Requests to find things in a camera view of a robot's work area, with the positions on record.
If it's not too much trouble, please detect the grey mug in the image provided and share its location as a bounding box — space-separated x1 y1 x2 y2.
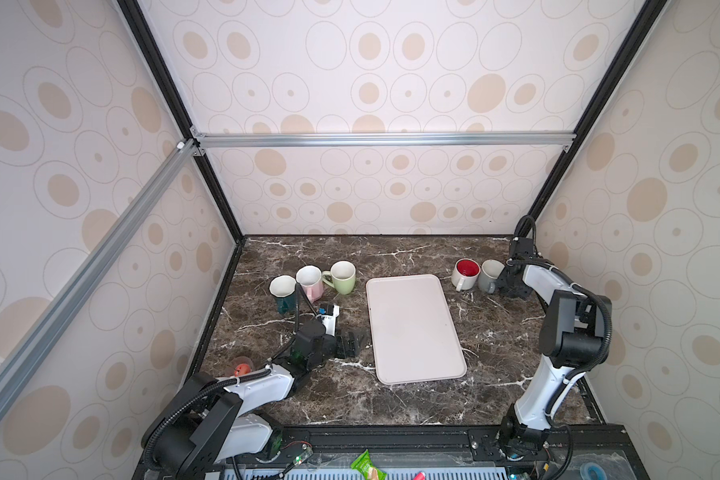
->
477 259 504 294

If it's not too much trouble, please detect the white mug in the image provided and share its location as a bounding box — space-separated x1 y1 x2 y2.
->
451 259 481 291

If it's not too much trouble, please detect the dark green faceted mug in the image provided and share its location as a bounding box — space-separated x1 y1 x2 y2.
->
269 275 298 316

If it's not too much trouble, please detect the light green mug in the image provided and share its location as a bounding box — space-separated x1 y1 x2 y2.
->
321 261 356 295

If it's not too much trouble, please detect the pink faceted mug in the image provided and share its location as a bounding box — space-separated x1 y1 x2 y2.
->
295 265 324 304

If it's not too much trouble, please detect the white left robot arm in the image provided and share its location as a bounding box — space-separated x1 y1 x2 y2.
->
139 286 359 479

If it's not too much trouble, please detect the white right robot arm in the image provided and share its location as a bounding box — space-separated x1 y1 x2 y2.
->
495 215 613 460

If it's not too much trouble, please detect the beige plastic tray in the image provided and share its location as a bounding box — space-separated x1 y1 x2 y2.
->
365 274 467 385

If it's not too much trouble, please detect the clear cup with red object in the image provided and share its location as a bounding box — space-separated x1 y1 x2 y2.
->
229 356 255 377

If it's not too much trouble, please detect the green snack packet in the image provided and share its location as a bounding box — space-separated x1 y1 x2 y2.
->
350 450 387 480

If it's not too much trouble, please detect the blue tape roll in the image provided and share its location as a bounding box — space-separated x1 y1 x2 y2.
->
579 462 608 480

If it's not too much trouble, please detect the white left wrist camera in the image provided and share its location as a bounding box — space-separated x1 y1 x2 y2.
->
317 303 340 336

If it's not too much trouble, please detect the black corner frame post right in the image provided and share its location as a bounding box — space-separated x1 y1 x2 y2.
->
514 0 669 236

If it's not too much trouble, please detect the black corner frame post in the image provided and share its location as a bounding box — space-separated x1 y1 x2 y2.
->
116 0 245 243
514 0 669 236

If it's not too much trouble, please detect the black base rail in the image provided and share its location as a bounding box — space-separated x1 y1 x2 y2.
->
202 424 649 479

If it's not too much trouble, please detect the aluminium rail back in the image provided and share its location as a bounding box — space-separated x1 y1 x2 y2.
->
178 131 576 152

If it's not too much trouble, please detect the aluminium rail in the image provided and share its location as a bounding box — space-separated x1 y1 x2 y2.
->
0 139 199 422
178 131 576 152

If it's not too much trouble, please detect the aluminium rail left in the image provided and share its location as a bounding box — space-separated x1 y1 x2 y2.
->
0 139 199 422

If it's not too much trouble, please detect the black corner frame post left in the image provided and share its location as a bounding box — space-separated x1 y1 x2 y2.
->
116 0 245 243

